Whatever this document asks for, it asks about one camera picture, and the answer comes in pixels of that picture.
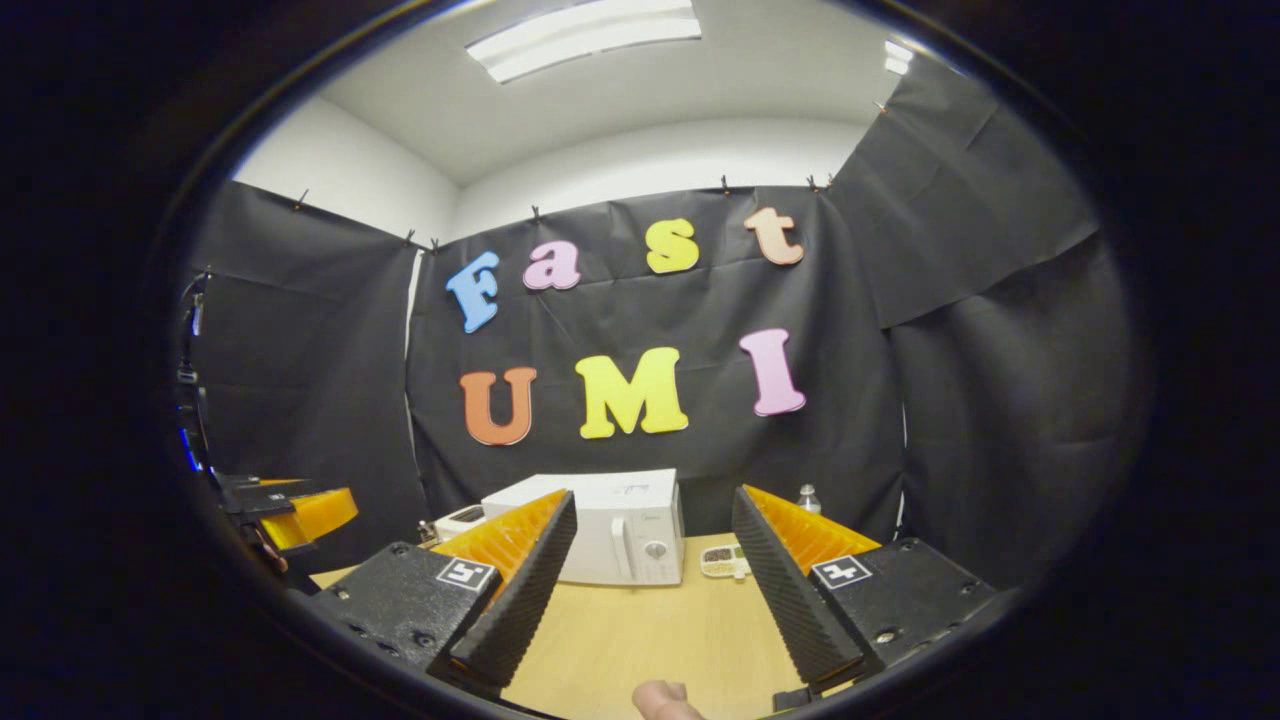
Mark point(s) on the white microwave oven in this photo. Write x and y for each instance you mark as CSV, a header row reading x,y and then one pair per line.
x,y
610,530

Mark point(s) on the green drink bottle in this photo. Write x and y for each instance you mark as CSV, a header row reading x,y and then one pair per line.
x,y
809,500

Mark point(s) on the small ceiling light panel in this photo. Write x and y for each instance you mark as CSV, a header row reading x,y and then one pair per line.
x,y
898,55

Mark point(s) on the black backdrop cloth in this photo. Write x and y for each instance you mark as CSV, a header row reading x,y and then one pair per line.
x,y
1000,400

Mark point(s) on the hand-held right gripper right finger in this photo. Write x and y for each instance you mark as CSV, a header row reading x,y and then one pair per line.
x,y
785,600

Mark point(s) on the divided white bean dish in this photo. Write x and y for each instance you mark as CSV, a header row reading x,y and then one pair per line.
x,y
725,563

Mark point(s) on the white toaster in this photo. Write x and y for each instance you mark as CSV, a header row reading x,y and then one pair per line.
x,y
462,520

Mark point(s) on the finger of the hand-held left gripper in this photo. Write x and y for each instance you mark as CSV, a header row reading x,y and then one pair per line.
x,y
315,515

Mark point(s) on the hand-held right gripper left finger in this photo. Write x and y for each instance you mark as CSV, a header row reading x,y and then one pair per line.
x,y
520,600

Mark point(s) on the long ceiling light panel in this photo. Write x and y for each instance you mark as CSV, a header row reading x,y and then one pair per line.
x,y
585,38

